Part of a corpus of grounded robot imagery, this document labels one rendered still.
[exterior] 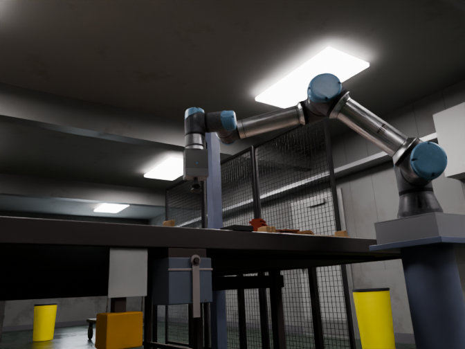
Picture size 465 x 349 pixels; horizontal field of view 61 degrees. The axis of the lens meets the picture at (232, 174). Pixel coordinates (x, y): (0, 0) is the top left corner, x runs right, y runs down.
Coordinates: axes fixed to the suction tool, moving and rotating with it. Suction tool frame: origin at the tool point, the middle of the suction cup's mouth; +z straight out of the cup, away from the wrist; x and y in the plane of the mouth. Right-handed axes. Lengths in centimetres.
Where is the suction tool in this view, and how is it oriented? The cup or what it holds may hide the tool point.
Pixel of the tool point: (196, 190)
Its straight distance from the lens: 142.8
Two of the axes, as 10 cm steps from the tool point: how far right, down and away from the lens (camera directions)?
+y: -9.7, -0.3, -2.6
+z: 0.5, 9.6, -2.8
